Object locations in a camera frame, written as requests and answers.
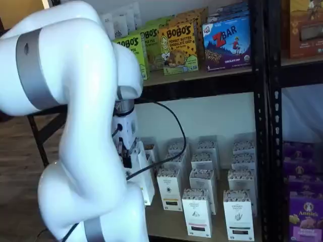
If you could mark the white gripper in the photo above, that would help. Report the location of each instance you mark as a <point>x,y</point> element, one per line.
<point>127,128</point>

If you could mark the white box yellow strip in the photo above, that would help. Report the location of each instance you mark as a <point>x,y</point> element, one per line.
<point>180,165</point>
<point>145,181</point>
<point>169,191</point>
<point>176,147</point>

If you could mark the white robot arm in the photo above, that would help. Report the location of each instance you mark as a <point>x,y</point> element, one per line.
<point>75,126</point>

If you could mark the white yellow granola box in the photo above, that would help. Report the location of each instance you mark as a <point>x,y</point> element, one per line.
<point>149,148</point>

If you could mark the white box pink strip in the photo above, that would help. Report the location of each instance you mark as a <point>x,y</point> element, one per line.
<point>202,161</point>
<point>202,179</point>
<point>195,216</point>
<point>208,145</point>

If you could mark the green Bobo's apple pie box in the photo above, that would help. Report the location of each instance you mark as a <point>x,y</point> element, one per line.
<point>161,21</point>
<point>154,50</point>
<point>131,43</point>

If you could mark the white box green strip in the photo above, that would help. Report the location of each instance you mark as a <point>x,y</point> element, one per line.
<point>243,161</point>
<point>241,180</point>
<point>237,219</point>
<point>243,146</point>

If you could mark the yellow Bobo's peanut butter box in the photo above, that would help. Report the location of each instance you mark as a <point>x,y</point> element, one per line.
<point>198,11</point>
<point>178,50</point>
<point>186,18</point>

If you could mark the black metal shelf rack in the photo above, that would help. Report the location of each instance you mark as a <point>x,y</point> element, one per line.
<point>258,126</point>
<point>275,126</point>

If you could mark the blue Zbar box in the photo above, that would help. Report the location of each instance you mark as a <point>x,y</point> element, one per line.
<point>227,12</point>
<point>227,45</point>

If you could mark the purple Annie's box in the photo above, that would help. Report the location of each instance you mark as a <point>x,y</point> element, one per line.
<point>305,184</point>
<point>302,166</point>
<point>305,221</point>
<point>297,150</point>

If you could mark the orange brown snack box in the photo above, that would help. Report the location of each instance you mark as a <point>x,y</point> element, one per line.
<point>302,15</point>

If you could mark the white red granola bag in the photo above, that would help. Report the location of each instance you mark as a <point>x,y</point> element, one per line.
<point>133,15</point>
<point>119,25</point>
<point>109,24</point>

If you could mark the pale blue backdrop banner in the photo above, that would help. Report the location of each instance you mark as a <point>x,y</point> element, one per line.
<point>302,113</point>

